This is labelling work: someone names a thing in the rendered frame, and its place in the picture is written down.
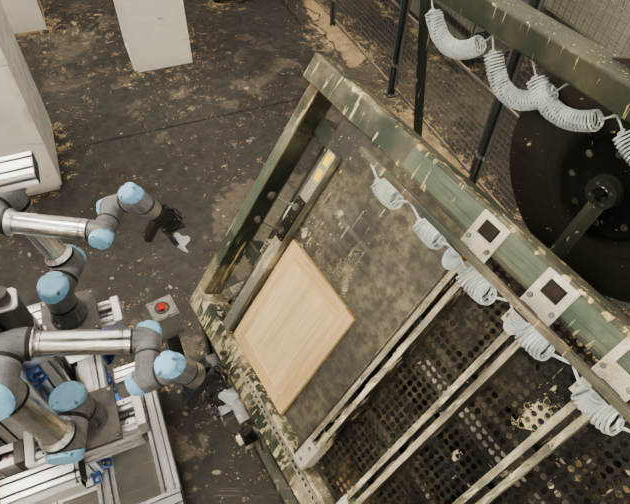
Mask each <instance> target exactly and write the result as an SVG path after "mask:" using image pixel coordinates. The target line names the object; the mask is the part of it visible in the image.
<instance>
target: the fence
mask: <svg viewBox="0 0 630 504"><path fill-rule="evenodd" d="M328 153H330V154H331V155H332V156H333V158H332V159H331V161H330V162H329V164H328V166H327V167H325V166H324V165H323V164H322V162H323V161H324V159H325V157H326V156H327V154H328ZM341 160H342V157H341V156H340V155H339V154H338V153H337V152H336V151H335V150H331V149H328V150H327V152H326V153H325V155H324V157H323V158H322V160H321V162H320V163H319V165H318V167H317V168H316V170H315V171H314V173H313V175H312V176H311V178H310V180H309V181H308V183H307V185H306V186H305V188H304V190H303V191H302V193H301V194H300V196H301V198H302V199H303V200H304V201H305V202H306V204H305V206H304V207H303V209H302V211H301V212H300V214H299V215H298V217H297V219H296V220H295V222H294V223H293V225H292V227H291V228H290V230H289V231H288V233H287V235H286V236H285V238H284V239H283V241H280V240H279V239H278V238H277V236H276V235H275V237H274V239H273V240H272V242H271V244H270V245H269V247H268V248H267V250H266V252H265V253H264V255H263V257H262V258H261V260H260V262H259V263H258V265H257V266H256V268H255V270H254V271H253V273H252V275H251V276H250V278H249V280H248V281H247V283H246V284H245V286H244V288H243V289H242V291H241V293H240V294H239V296H238V298H237V299H236V301H235V302H234V304H233V306H232V307H231V309H230V311H229V312H228V314H227V316H226V317H225V319H224V320H223V322H222V323H223V325H224V326H225V328H226V330H227V331H228V330H234V329H235V327H236V326H237V324H238V323H239V321H240V320H241V318H242V316H243V315H244V313H245V312H246V310H247V308H248V307H249V305H250V304H251V302H252V301H253V299H254V297H255V296H256V294H257V293H258V291H259V289H260V288H261V286H262V285H263V283H264V282H265V280H266V278H267V277H268V275H269V274H270V272H271V270H272V269H273V267H274V266H275V264H276V263H277V261H278V259H279V258H280V256H281V255H282V253H283V251H284V250H285V248H286V247H287V245H288V243H289V242H290V240H291V239H292V237H293V236H294V234H295V232H296V231H297V229H298V228H299V226H300V224H301V223H302V221H303V220H304V218H305V217H306V215H307V213H308V212H309V210H310V209H311V207H312V205H313V204H314V202H315V201H316V199H317V198H318V196H319V194H320V193H321V191H322V190H323V188H324V186H325V185H326V183H327V182H328V180H329V179H330V177H331V175H332V174H333V172H334V171H335V169H336V167H337V166H338V164H339V163H340V161H341ZM319 168H320V169H321V170H322V171H323V174H322V175H321V177H320V178H319V180H318V182H316V181H315V180H314V179H313V177H314V175H315V174H316V172H317V171H318V169H319Z"/></svg>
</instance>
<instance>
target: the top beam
mask: <svg viewBox="0 0 630 504"><path fill-rule="evenodd" d="M304 77H305V78H306V79H307V80H308V81H309V82H310V83H311V84H313V85H314V86H315V87H316V88H317V89H318V90H319V91H320V92H321V93H322V94H323V95H324V96H325V97H326V98H327V99H328V100H329V101H330V102H331V103H332V104H333V105H334V106H335V107H336V108H337V109H338V110H340V111H341V112H342V113H343V114H344V115H345V116H346V117H347V118H348V119H349V120H350V121H351V122H352V123H353V124H354V125H355V126H356V127H357V128H358V129H359V130H360V131H361V132H362V133H363V134H364V135H365V136H367V137H368V138H369V139H370V140H371V141H372V142H373V143H374V144H375V145H376V146H377V147H378V148H379V149H380V150H381V151H382V152H383V153H384V154H385V155H386V156H387V157H388V158H389V159H390V160H391V161H392V162H394V163H395V164H396V165H397V166H398V167H399V168H400V169H401V170H402V171H403V172H404V173H405V174H406V175H407V176H408V177H409V178H410V179H411V180H412V181H413V182H414V183H415V184H416V185H417V186H418V187H420V188H421V189H422V190H423V191H424V192H425V193H426V194H427V195H428V196H429V197H430V198H431V199H432V200H433V201H434V202H435V203H436V204H437V205H438V206H439V207H440V208H441V209H442V210H443V211H444V212H445V213H447V214H448V215H449V216H450V217H451V218H452V219H453V220H454V221H455V222H456V223H457V224H458V225H459V226H460V227H461V228H462V229H463V230H464V231H465V232H467V230H468V229H469V228H470V227H471V225H472V224H473V223H474V222H475V221H476V219H477V218H478V217H479V216H480V214H481V213H482V212H483V211H484V210H485V209H487V210H488V211H489V212H490V213H491V214H492V215H494V216H495V217H496V218H497V219H498V220H499V221H500V222H501V223H502V224H504V225H505V226H506V227H507V228H508V229H509V230H510V231H511V232H512V233H511V234H510V235H509V236H508V238H507V239H506V240H505V241H504V242H503V243H502V244H501V246H500V247H499V248H498V249H497V250H496V251H495V252H494V253H493V254H492V256H491V257H492V258H493V259H494V260H495V261H496V262H497V263H498V264H499V265H501V266H502V267H503V268H504V269H505V270H506V271H507V272H508V273H509V274H510V275H511V276H512V277H513V278H514V279H515V280H516V281H517V282H518V283H519V284H520V285H521V286H522V287H523V288H524V289H525V290H528V289H529V288H530V287H531V286H532V285H533V284H534V282H535V281H536V280H537V279H538V278H539V277H540V276H541V275H542V274H543V273H544V272H545V271H546V270H547V269H548V268H549V267H551V268H552V269H554V270H555V271H556V272H557V273H558V274H559V275H560V276H561V277H562V278H564V279H565V280H566V281H567V282H568V283H569V284H570V285H571V286H572V287H574V288H575V289H576V290H577V291H578V292H579V293H580V294H581V296H579V297H578V298H577V300H576V301H575V302H573V303H572V304H571V305H570V306H569V307H568V308H567V309H566V310H565V311H564V312H563V313H562V314H561V315H560V316H559V317H558V318H557V320H558V321H559V322H560V323H561V324H562V325H563V326H564V327H565V328H566V329H567V330H568V331H569V332H570V333H571V334H572V335H573V336H574V337H575V338H576V339H577V340H578V341H579V342H581V343H582V344H583V345H584V346H585V347H586V348H587V349H588V350H589V351H590V352H591V353H592V354H593V355H594V356H595V357H596V358H597V359H598V360H599V361H600V360H601V359H602V358H603V357H604V356H605V355H607V354H608V353H609V352H610V351H611V350H612V349H613V348H614V347H616V346H617V345H618V344H619V343H620V342H621V341H622V340H624V339H625V338H626V337H629V338H630V320H629V319H628V318H627V317H626V316H625V315H623V314H622V313H621V312H620V311H619V310H618V309H617V308H615V307H614V306H613V305H612V304H611V303H610V302H609V301H608V300H606V299H605V298H604V297H603V296H602V295H601V294H600V293H598V292H597V291H596V290H595V289H594V288H593V287H592V286H590V285H589V284H588V283H587V282H586V281H585V280H584V279H582V278H581V277H580V276H579V275H578V274H577V273H576V272H575V271H573V270H572V269H571V268H570V267H569V266H568V265H567V264H565V263H564V262H563V261H562V260H561V259H560V258H559V257H557V256H556V255H555V254H554V253H553V252H552V251H551V250H549V249H548V248H547V247H546V246H545V245H544V244H543V243H542V242H540V241H539V240H538V239H537V238H536V237H535V236H534V235H532V234H531V233H530V232H529V231H528V230H527V229H526V228H524V227H523V226H522V225H521V224H520V223H519V222H518V221H516V220H515V219H514V218H513V217H512V216H511V215H510V214H509V213H507V212H506V211H505V210H504V209H503V208H502V207H501V206H499V205H498V204H497V203H496V202H495V201H494V200H493V199H491V198H490V197H489V196H488V195H487V194H486V193H485V192H483V191H482V190H481V189H480V188H479V187H478V186H477V185H476V184H474V183H473V182H472V181H471V180H470V179H469V178H468V177H466V176H465V175H464V174H463V173H462V172H461V171H460V170H458V169H457V168H456V167H455V166H454V165H453V164H452V163H450V162H449V161H448V160H447V159H446V158H445V157H444V156H443V155H441V154H440V153H439V152H438V151H437V150H436V149H435V148H433V147H432V146H431V145H430V144H429V143H428V142H427V141H425V140H424V139H423V138H422V137H421V136H420V135H419V134H417V133H416V132H415V131H414V130H413V129H412V128H411V127H410V126H408V125H407V124H406V123H405V122H404V121H403V120H402V119H400V118H399V117H398V116H397V115H396V114H395V113H394V112H392V111H391V110H390V109H389V108H388V107H387V106H386V105H384V104H383V103H382V102H381V101H380V100H379V99H378V98H377V97H375V96H374V95H373V94H372V93H371V92H370V91H369V90H367V89H366V88H365V87H364V86H363V85H362V84H361V83H359V82H358V81H357V80H356V79H355V78H354V77H353V76H351V75H350V74H349V73H348V72H347V71H346V70H345V69H344V68H342V67H341V66H340V65H339V64H338V63H337V62H336V61H334V60H333V59H331V58H329V57H326V56H324V55H322V54H320V53H317V52H316V53H315V54H314V56H313V58H312V60H311V61H310V63H309V65H308V67H307V69H306V71H305V72H304ZM616 362H617V363H618V364H619V365H620V366H621V367H622V368H623V369H624V370H625V371H626V372H627V373H628V374H629V375H630V350H628V351H627V352H626V353H625V354H624V355H623V356H621V357H620V358H619V359H618V360H617V361H616Z"/></svg>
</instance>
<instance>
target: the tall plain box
mask: <svg viewBox="0 0 630 504"><path fill-rule="evenodd" d="M28 151H32V152H33V154H34V156H35V158H36V160H37V162H38V166H39V174H40V181H41V184H39V185H34V186H30V187H27V190H26V191H25V192H26V194H27V195H28V196H32V195H37V194H41V193H45V192H49V191H54V190H58V189H61V187H60V185H62V181H61V175H60V170H59V164H58V158H57V153H56V147H55V141H54V136H53V130H52V124H51V120H50V118H49V115H48V113H47V111H46V108H45V106H44V104H43V101H42V99H41V97H40V94H39V92H38V89H37V87H36V85H35V82H34V80H33V78H32V75H31V73H30V71H29V68H28V66H27V63H26V61H25V59H24V56H23V54H22V52H21V49H20V47H19V45H18V42H17V40H16V37H15V35H14V33H13V30H12V28H11V26H10V23H9V21H8V19H7V16H6V14H5V11H4V9H3V7H2V4H1V1H0V157H4V156H9V155H14V154H18V153H23V152H28Z"/></svg>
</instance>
